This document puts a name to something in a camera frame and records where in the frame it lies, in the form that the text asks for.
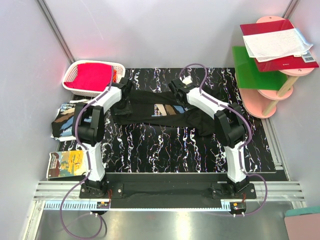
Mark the aluminium rail frame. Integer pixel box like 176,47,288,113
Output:
25,181,306,240

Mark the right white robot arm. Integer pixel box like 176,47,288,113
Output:
168,78,249,192

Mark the illustrated book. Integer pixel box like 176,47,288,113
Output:
46,150,87,180

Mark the folded black printed t shirt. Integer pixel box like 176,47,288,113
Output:
51,99,90,142

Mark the black printed t shirt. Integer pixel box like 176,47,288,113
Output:
111,90,216,136
51,99,90,142

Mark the pink folded t shirt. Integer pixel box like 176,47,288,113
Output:
65,63,114,92

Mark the teal board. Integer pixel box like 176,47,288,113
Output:
285,208,320,217

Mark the orange folded t shirt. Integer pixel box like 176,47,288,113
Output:
112,69,118,83

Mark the white plastic laundry basket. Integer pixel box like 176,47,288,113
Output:
62,60,126,97

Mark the pink round tiered shelf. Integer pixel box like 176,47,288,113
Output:
238,15,315,119

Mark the green plastic sheet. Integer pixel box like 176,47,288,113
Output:
232,46,287,91

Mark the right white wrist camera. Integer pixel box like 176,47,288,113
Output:
182,75,193,85

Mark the red plastic sheet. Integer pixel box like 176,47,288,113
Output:
240,16,319,72

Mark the pink board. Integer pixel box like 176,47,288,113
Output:
284,213,320,240

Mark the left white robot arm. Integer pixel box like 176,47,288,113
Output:
72,77,133,183

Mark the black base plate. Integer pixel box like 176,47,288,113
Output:
80,173,257,211

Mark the white mesh bag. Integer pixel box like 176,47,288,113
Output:
243,28,313,63

